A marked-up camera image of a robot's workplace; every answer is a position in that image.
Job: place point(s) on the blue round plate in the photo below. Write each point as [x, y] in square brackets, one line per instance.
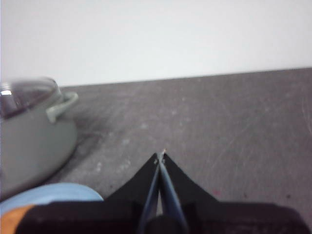
[61, 192]

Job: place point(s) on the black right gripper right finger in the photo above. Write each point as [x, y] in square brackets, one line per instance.
[219, 217]

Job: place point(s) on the glass lid with green knob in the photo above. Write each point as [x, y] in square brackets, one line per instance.
[24, 97]

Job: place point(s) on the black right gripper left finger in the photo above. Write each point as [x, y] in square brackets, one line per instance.
[109, 214]

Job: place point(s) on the pale green electric steamer pot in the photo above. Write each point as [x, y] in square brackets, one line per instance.
[31, 146]

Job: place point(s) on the brown potato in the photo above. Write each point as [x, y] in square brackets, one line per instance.
[12, 219]

